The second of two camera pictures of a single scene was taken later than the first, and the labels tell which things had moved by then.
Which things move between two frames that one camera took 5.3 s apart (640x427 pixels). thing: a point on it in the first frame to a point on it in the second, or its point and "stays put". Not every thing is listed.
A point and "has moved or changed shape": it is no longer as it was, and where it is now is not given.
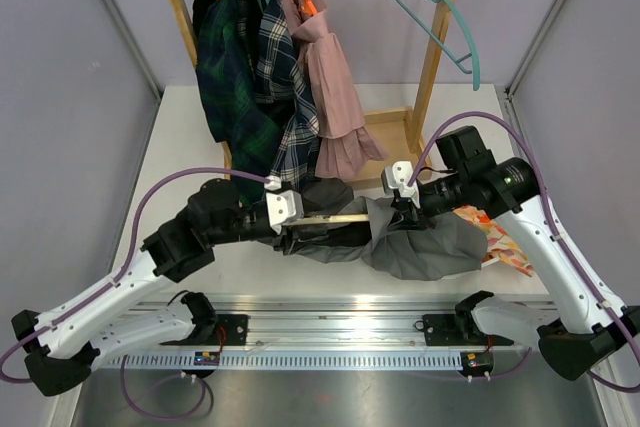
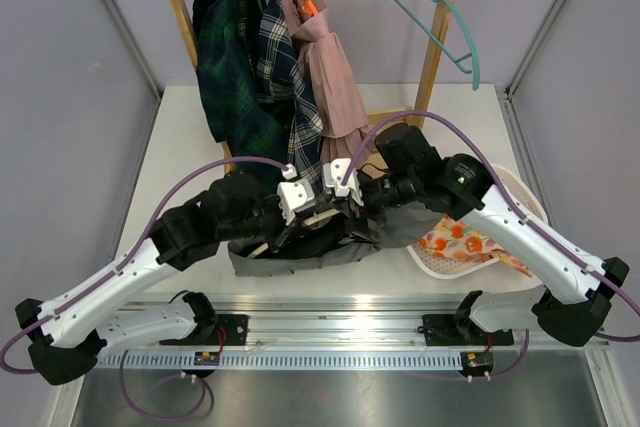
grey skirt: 451,246 to 398,225
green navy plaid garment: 231,104 stays put
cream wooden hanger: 330,219 has moved or changed shape
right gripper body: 412,210 to 359,223
